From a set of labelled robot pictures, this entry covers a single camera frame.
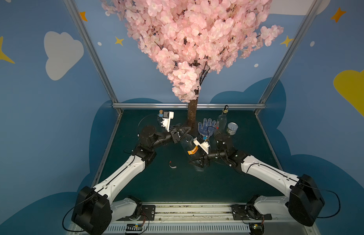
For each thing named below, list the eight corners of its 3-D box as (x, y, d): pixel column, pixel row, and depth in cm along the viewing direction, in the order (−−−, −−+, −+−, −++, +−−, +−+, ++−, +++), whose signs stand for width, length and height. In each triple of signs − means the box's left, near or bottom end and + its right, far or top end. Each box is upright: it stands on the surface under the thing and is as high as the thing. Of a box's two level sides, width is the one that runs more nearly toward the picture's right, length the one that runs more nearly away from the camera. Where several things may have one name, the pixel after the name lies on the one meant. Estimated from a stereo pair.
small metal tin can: (225, 133, 110) (227, 128, 105) (227, 126, 115) (229, 121, 110) (235, 136, 109) (237, 131, 104) (236, 128, 114) (238, 123, 109)
